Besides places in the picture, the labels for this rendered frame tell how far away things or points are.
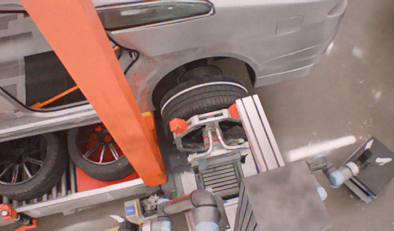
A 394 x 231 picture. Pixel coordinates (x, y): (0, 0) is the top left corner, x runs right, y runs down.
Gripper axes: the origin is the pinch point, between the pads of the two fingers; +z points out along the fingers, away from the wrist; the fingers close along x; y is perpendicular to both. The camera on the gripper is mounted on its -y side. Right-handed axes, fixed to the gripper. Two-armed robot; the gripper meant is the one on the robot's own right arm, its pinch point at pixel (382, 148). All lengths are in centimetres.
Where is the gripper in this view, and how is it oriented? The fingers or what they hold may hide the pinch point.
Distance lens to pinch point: 250.2
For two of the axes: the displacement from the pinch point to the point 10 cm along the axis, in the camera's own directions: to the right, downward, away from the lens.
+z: 8.7, -4.7, 1.7
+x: 4.8, 7.0, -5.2
